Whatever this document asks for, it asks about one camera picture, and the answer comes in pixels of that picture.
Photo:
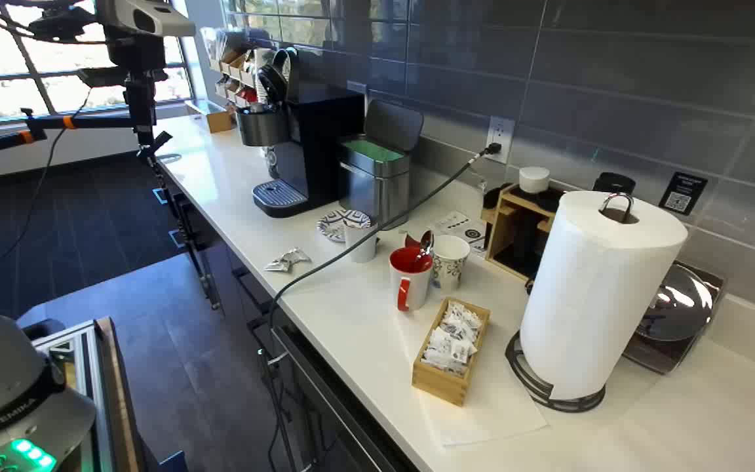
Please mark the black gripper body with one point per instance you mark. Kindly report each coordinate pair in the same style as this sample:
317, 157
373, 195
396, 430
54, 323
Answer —
142, 66

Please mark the red and white mug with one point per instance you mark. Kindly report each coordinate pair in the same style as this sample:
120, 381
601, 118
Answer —
411, 279

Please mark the dark counter cabinet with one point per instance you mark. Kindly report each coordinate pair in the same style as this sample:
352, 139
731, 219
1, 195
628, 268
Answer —
307, 409

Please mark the small wooden box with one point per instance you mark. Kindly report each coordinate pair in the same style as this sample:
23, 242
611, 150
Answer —
221, 120

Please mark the grey metal cylinder container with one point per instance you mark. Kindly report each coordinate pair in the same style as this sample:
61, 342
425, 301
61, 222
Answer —
264, 127

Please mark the black monitor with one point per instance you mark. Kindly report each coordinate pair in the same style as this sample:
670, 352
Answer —
327, 148

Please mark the crumpled snack wrapper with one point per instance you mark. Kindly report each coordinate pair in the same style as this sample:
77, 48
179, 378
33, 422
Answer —
286, 259

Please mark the blue patterned paper plate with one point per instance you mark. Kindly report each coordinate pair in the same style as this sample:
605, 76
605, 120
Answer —
340, 225

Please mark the blue vertical pole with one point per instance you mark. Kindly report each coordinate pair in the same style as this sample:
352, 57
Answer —
379, 225

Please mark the white pepper packet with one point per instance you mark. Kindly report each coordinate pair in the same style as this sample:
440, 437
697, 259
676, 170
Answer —
454, 221

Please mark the paper cup with swirl print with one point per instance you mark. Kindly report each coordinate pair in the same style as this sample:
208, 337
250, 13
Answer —
449, 262

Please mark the wooden countertop organizer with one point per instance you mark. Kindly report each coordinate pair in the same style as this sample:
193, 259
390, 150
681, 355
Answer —
504, 230

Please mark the small white jar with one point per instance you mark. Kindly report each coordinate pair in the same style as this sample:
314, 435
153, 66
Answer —
533, 178

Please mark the wooden box of sugar packets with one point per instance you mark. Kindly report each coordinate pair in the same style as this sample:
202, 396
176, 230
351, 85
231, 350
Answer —
448, 382

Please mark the black QR code sign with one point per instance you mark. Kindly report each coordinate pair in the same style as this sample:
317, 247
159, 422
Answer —
682, 191

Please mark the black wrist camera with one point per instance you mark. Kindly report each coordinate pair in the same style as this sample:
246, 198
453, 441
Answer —
104, 76

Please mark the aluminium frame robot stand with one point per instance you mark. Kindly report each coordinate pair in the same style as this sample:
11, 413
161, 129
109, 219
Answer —
79, 376

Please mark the white wall outlet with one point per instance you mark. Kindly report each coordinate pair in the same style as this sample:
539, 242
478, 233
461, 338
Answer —
503, 129

